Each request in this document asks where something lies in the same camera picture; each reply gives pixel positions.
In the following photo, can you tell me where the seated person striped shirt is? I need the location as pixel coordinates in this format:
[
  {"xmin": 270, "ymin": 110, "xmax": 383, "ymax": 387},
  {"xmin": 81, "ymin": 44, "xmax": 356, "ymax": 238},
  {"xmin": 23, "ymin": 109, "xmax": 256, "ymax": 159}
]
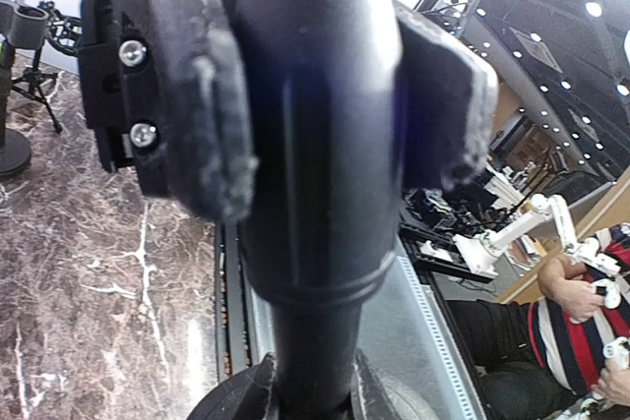
[{"xmin": 448, "ymin": 223, "xmax": 629, "ymax": 419}]

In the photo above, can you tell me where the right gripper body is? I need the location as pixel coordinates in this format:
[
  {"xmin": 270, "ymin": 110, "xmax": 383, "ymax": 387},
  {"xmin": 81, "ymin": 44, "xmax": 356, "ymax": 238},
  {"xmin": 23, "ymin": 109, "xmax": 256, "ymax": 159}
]
[{"xmin": 78, "ymin": 0, "xmax": 128, "ymax": 172}]

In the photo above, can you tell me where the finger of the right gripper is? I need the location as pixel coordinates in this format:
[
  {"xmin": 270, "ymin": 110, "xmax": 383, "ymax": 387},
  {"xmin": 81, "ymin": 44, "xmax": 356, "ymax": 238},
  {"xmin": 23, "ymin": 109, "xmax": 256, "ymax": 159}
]
[
  {"xmin": 393, "ymin": 1, "xmax": 499, "ymax": 192},
  {"xmin": 112, "ymin": 0, "xmax": 257, "ymax": 221}
]

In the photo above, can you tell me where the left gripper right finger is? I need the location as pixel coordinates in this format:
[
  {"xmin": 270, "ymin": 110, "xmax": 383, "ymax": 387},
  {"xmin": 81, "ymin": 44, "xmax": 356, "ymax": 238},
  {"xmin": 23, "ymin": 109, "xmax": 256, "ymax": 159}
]
[{"xmin": 349, "ymin": 348, "xmax": 397, "ymax": 420}]

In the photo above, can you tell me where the white slotted cable duct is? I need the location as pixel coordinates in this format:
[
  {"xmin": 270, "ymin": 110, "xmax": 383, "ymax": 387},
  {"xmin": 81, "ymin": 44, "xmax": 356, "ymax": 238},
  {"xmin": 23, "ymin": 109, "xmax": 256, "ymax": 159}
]
[{"xmin": 394, "ymin": 256, "xmax": 486, "ymax": 419}]

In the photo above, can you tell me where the black tripod shock-mount stand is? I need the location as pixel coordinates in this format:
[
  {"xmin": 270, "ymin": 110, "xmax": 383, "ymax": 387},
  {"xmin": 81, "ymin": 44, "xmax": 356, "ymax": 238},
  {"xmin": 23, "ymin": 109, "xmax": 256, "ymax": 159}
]
[{"xmin": 9, "ymin": 0, "xmax": 83, "ymax": 135}]

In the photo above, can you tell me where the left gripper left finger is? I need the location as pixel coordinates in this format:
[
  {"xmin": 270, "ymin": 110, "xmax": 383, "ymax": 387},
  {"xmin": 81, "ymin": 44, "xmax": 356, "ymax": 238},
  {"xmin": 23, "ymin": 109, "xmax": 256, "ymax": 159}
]
[{"xmin": 187, "ymin": 353, "xmax": 279, "ymax": 420}]

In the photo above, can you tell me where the black round-base stand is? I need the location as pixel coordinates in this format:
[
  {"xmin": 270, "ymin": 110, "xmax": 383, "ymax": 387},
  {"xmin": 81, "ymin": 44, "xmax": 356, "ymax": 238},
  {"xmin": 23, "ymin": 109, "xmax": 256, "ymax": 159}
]
[
  {"xmin": 236, "ymin": 0, "xmax": 403, "ymax": 419},
  {"xmin": 0, "ymin": 0, "xmax": 50, "ymax": 178}
]

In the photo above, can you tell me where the black front rail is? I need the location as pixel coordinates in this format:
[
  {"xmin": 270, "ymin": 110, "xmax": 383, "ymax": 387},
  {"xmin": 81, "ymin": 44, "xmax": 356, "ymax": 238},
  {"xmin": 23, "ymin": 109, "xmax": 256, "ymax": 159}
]
[{"xmin": 215, "ymin": 224, "xmax": 253, "ymax": 383}]

